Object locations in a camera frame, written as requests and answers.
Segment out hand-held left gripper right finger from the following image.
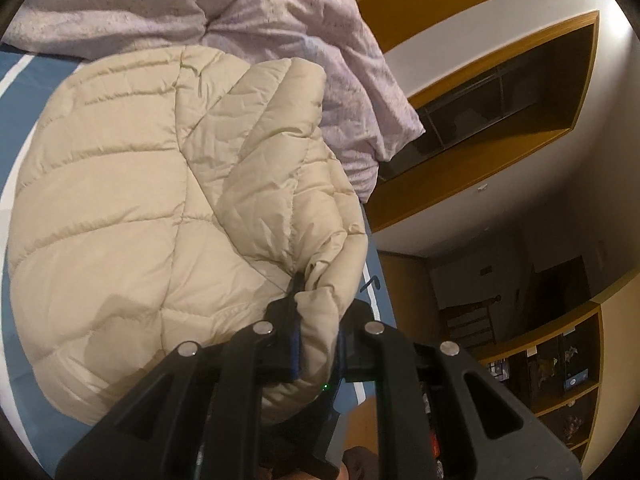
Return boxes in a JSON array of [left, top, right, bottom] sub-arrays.
[[336, 300, 583, 480]]

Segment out wooden chair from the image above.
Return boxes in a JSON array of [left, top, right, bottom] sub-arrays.
[[439, 296, 502, 352]]

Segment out blue white striped bed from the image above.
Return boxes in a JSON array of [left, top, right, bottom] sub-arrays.
[[0, 42, 401, 466]]

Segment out wooden shelf unit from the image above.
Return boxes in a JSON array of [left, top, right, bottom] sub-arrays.
[[475, 304, 607, 467]]

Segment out lilac floral duvet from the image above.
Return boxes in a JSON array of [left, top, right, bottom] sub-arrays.
[[2, 0, 427, 203]]

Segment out beige puffer jacket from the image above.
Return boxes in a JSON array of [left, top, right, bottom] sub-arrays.
[[7, 44, 370, 428]]

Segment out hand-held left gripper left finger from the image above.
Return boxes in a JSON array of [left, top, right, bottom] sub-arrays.
[[54, 272, 306, 480]]

